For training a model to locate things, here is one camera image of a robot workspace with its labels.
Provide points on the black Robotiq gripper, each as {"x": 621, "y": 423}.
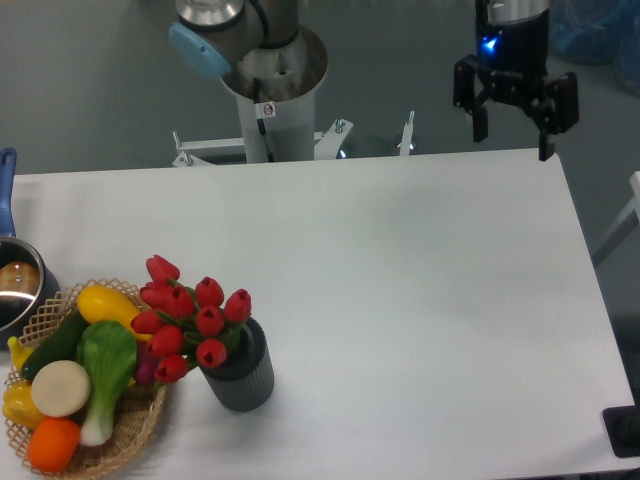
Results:
{"x": 510, "y": 68}

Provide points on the red tulip bouquet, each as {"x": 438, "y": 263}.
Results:
{"x": 188, "y": 327}

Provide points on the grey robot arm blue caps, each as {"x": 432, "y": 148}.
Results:
{"x": 213, "y": 36}

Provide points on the dark grey ribbed vase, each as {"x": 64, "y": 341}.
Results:
{"x": 246, "y": 380}

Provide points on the blue plastic bag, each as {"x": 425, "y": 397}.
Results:
{"x": 599, "y": 32}

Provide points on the black device at table edge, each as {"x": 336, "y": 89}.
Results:
{"x": 622, "y": 425}

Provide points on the red radish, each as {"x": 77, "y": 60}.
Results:
{"x": 147, "y": 363}

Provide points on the yellow squash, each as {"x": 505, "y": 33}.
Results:
{"x": 97, "y": 303}

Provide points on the green bok choy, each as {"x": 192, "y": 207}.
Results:
{"x": 108, "y": 353}

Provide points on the green cucumber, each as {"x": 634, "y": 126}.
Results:
{"x": 60, "y": 345}

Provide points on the cream round bun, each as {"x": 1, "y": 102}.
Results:
{"x": 61, "y": 388}

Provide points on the yellow banana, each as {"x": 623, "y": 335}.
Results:
{"x": 19, "y": 353}

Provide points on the orange fruit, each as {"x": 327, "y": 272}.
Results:
{"x": 53, "y": 444}

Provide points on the yellow bell pepper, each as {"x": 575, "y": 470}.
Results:
{"x": 19, "y": 407}

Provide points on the white frame leg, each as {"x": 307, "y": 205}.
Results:
{"x": 619, "y": 229}

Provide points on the white metal base frame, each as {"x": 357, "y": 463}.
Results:
{"x": 327, "y": 145}

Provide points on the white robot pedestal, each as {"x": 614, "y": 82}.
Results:
{"x": 275, "y": 93}

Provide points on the blue handled saucepan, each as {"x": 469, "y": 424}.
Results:
{"x": 26, "y": 281}

